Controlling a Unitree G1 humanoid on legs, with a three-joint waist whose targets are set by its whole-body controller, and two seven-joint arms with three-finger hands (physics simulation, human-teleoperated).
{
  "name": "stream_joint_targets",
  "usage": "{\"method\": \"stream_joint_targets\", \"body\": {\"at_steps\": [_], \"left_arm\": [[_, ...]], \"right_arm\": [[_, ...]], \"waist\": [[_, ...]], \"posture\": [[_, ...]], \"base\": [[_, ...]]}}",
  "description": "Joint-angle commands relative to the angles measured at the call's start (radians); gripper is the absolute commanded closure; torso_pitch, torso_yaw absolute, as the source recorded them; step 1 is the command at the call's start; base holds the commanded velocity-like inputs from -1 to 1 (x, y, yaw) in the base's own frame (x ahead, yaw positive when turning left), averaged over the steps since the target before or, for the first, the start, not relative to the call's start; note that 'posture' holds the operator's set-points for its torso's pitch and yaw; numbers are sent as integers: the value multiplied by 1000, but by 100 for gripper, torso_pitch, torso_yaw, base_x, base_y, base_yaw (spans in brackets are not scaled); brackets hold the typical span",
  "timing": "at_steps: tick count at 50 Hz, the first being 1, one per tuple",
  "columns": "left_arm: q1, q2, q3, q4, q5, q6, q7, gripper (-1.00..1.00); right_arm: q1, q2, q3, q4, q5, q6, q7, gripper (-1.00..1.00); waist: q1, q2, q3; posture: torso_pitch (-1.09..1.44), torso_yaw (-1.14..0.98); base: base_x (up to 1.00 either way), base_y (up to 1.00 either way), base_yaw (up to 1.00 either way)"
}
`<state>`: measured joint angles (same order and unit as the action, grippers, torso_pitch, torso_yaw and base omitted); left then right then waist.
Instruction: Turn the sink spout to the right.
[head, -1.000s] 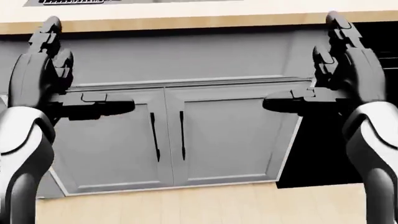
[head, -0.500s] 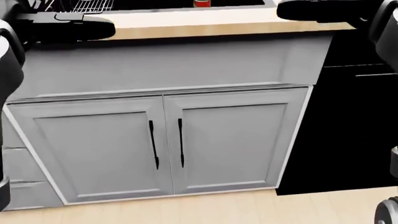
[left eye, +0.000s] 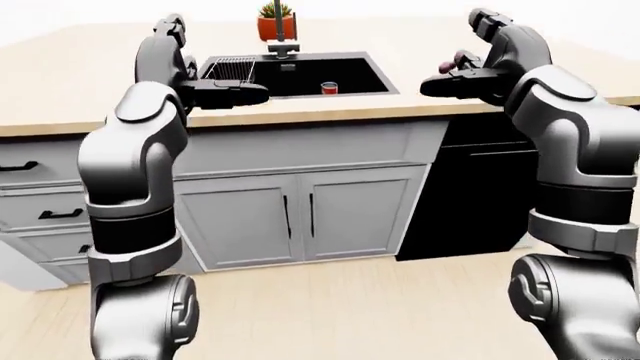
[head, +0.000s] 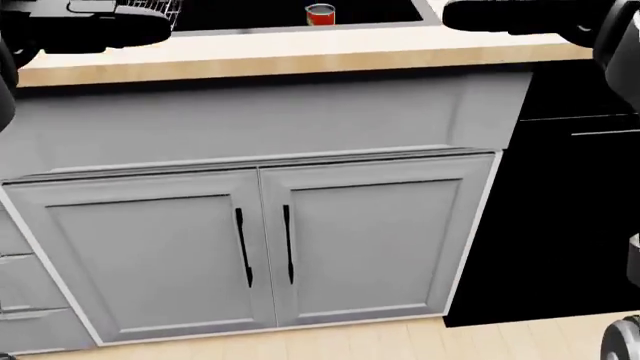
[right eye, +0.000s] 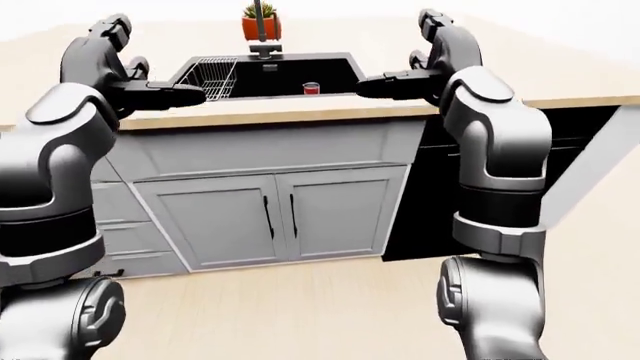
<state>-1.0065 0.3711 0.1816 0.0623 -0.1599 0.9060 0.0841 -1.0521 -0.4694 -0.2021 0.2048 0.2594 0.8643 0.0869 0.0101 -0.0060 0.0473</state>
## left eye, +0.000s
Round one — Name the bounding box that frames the black dishwasher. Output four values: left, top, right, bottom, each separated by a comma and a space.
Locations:
395, 114, 540, 263

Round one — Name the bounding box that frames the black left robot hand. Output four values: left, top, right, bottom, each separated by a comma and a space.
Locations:
133, 13, 272, 114

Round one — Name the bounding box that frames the black cabinet door handle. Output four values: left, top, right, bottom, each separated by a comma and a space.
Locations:
282, 194, 294, 240
307, 192, 317, 239

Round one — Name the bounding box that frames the grey sink faucet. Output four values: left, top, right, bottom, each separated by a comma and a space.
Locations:
267, 0, 302, 61

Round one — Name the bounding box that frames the metal wire dish rack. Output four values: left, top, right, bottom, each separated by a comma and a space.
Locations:
201, 56, 258, 82

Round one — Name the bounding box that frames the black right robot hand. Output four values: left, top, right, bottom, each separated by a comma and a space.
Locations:
418, 8, 554, 107

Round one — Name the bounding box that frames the green plant in orange pot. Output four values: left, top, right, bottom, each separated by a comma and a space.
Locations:
256, 0, 297, 42

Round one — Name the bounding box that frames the purple vegetable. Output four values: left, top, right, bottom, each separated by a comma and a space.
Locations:
437, 49, 459, 75

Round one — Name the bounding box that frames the grey cabinet drawer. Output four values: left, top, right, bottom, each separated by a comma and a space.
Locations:
0, 140, 85, 188
0, 185, 93, 232
16, 228, 97, 264

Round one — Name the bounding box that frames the black rectangular sink basin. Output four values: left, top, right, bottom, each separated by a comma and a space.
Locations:
197, 51, 401, 100

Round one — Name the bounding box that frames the grey kitchen island cabinet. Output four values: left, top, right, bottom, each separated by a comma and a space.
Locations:
0, 117, 451, 292

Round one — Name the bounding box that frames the grey cabinet door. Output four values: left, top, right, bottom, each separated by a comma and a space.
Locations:
173, 174, 305, 270
298, 166, 428, 263

